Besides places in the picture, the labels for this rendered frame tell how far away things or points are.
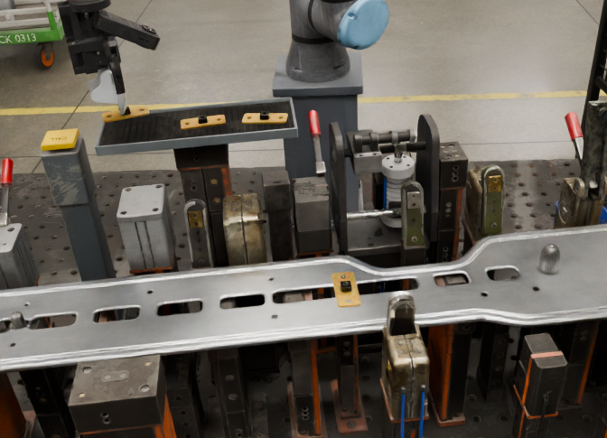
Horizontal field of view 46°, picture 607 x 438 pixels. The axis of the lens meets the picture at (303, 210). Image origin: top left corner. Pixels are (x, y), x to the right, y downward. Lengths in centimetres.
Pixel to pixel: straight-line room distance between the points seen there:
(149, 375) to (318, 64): 86
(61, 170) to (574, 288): 93
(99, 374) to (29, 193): 120
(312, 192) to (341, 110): 42
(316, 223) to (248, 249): 13
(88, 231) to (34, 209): 65
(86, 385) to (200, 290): 26
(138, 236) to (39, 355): 25
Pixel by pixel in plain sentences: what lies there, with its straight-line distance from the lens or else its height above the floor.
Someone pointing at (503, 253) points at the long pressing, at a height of 100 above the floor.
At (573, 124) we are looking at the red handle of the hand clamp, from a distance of 141.
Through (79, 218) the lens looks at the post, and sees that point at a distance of 146.
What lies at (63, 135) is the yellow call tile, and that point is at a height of 116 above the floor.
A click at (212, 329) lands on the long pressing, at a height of 100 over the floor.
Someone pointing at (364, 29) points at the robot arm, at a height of 126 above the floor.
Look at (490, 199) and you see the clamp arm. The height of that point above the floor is 105.
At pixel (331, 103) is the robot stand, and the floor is 105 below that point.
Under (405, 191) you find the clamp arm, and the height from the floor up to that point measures 109.
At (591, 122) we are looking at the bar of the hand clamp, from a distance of 131.
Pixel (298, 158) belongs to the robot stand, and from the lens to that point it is 171.
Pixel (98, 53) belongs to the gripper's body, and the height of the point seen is 133.
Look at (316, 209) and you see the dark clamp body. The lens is 126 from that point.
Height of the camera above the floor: 176
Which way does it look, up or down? 34 degrees down
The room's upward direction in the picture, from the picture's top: 4 degrees counter-clockwise
